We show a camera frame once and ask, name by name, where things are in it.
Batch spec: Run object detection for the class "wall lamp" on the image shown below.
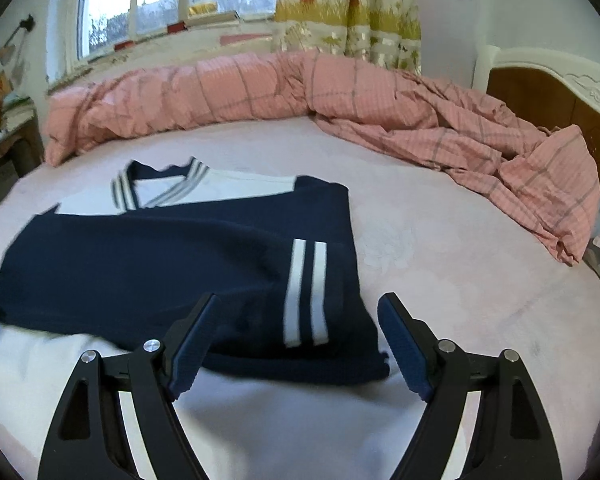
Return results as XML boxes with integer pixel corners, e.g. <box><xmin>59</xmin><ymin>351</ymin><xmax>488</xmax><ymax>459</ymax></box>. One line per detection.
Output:
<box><xmin>0</xmin><ymin>15</ymin><xmax>36</xmax><ymax>61</ymax></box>

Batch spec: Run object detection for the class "white and navy striped jacket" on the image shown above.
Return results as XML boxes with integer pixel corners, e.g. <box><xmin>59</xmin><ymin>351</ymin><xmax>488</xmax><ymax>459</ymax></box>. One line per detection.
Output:
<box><xmin>0</xmin><ymin>157</ymin><xmax>481</xmax><ymax>480</ymax></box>

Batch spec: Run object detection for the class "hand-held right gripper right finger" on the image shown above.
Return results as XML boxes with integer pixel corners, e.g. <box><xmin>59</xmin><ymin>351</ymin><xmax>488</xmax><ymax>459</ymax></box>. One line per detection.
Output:
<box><xmin>378</xmin><ymin>292</ymin><xmax>564</xmax><ymax>480</ymax></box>

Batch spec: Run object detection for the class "pink checked quilt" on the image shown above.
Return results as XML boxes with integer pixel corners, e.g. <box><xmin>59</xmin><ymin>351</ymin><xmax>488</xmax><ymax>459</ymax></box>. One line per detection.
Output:
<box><xmin>45</xmin><ymin>50</ymin><xmax>600</xmax><ymax>267</ymax></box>

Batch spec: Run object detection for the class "carved wooden desk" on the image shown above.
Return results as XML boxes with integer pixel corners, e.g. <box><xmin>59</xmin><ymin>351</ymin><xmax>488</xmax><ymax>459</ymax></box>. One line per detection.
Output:
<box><xmin>0</xmin><ymin>110</ymin><xmax>46</xmax><ymax>206</ymax></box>

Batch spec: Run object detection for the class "white and wooden headboard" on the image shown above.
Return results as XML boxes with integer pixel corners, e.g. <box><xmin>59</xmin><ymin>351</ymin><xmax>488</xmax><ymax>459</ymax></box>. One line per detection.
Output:
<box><xmin>472</xmin><ymin>45</ymin><xmax>600</xmax><ymax>196</ymax></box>

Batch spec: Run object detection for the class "patterned curtain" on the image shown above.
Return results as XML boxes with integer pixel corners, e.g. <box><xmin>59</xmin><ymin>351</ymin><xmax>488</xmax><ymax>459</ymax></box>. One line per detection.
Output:
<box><xmin>274</xmin><ymin>0</ymin><xmax>423</xmax><ymax>76</ymax></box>

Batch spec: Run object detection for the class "bed with pink sheet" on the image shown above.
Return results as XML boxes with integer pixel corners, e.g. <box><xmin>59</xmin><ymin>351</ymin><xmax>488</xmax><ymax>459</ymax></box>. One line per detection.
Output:
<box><xmin>0</xmin><ymin>110</ymin><xmax>600</xmax><ymax>480</ymax></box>

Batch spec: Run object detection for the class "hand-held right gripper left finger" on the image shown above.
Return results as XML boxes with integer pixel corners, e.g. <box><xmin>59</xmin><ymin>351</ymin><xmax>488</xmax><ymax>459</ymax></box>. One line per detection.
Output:
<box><xmin>36</xmin><ymin>293</ymin><xmax>219</xmax><ymax>480</ymax></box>

